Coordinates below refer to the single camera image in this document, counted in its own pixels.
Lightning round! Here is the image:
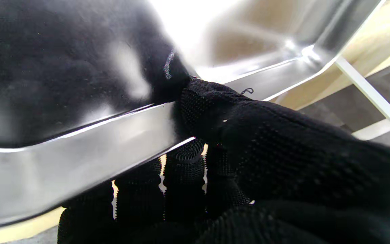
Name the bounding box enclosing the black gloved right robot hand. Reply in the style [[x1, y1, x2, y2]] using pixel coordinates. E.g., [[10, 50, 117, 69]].
[[58, 78, 390, 244]]

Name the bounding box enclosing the rectangular steel tray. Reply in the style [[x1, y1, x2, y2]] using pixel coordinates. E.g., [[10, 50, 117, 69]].
[[0, 0, 385, 231]]

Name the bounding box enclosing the wooden shelf with white legs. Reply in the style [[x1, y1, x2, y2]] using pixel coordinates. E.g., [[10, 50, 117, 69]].
[[334, 44, 390, 146]]

